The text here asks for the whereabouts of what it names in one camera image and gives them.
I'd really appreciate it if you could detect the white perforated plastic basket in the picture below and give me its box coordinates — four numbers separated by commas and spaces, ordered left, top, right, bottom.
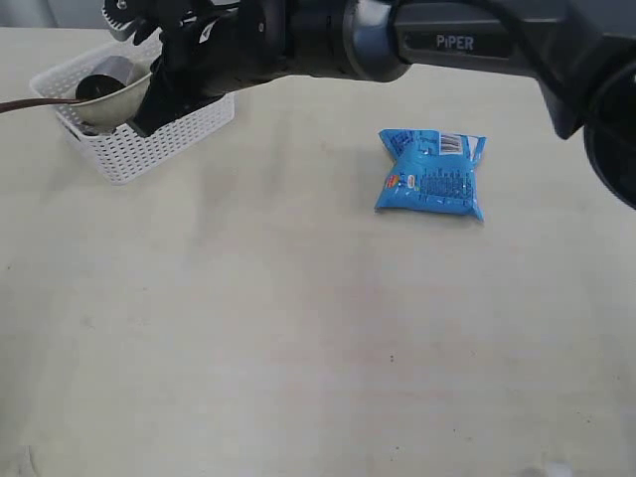
30, 39, 235, 185

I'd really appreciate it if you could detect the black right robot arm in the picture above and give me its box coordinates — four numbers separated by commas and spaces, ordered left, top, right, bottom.
113, 1, 635, 205

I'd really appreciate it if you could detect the blue snack bag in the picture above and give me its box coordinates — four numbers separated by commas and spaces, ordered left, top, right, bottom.
375, 128, 487, 221

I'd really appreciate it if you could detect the grey metal cup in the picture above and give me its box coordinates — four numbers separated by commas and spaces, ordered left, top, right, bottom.
91, 56, 136, 85

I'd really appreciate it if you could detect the beige metal bowl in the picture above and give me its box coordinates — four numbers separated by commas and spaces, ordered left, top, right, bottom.
71, 69, 151, 127

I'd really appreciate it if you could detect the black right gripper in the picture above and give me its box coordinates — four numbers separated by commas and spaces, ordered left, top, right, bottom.
130, 1, 291, 137

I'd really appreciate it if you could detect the silver metal spoon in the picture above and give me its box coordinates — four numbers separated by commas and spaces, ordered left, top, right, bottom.
78, 123, 117, 137

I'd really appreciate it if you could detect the black ladle with brown handle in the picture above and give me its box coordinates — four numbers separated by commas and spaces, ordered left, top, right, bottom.
1, 75, 125, 113

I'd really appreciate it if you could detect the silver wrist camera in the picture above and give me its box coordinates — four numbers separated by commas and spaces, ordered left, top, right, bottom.
101, 0, 164, 45

